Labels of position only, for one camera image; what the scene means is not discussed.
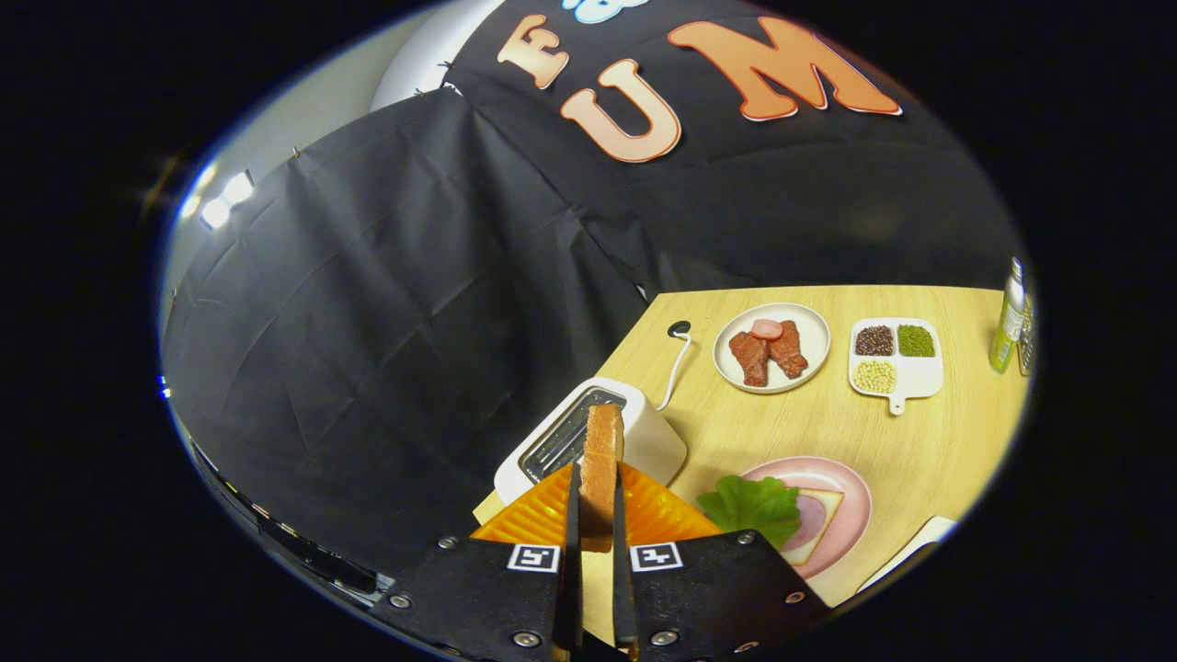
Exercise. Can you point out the dark red bean pile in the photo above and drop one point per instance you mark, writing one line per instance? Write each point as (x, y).
(874, 340)

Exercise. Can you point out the green lettuce leaf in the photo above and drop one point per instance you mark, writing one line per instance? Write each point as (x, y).
(749, 506)

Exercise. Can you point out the round white meat plate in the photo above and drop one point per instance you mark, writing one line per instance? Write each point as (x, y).
(774, 387)

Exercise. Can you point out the white bread slice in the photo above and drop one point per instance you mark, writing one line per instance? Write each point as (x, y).
(809, 555)

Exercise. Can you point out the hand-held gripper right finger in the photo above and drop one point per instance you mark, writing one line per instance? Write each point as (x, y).
(713, 598)

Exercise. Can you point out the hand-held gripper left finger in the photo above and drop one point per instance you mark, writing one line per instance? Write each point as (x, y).
(497, 598)

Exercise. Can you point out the red sausage slice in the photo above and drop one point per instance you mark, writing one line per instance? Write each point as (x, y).
(766, 328)

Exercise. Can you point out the silver bottle green label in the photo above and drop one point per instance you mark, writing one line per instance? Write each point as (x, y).
(1007, 331)

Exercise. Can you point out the white toaster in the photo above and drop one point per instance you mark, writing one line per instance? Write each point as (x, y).
(653, 441)

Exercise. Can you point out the small ceiling light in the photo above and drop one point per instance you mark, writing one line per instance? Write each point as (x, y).
(225, 198)

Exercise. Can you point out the yellow soybean pile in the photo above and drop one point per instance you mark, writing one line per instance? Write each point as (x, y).
(874, 376)

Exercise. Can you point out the green mung bean pile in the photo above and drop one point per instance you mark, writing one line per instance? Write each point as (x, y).
(916, 341)

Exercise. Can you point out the pink plate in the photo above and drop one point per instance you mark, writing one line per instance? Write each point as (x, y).
(852, 506)

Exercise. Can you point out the black backdrop cloth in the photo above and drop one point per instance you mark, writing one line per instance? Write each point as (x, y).
(386, 322)

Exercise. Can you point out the small white plate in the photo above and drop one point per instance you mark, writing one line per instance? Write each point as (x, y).
(919, 542)

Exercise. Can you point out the pink ham slice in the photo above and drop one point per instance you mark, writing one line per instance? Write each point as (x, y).
(811, 519)

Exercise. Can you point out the brown meat piece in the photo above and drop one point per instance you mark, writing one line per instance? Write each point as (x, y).
(749, 359)
(789, 349)

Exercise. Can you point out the white divided dish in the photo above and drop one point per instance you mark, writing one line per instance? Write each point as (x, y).
(915, 377)

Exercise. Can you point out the toasted bread slice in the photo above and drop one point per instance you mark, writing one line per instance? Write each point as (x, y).
(602, 469)

